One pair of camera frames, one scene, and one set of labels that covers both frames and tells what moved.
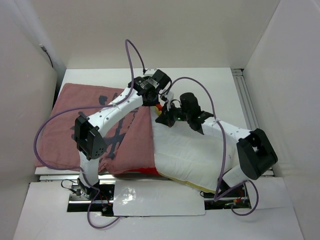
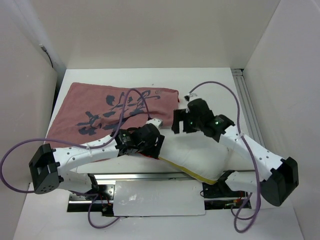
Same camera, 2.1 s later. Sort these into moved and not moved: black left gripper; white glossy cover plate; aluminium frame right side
Moved: black left gripper
Not moved: white glossy cover plate; aluminium frame right side
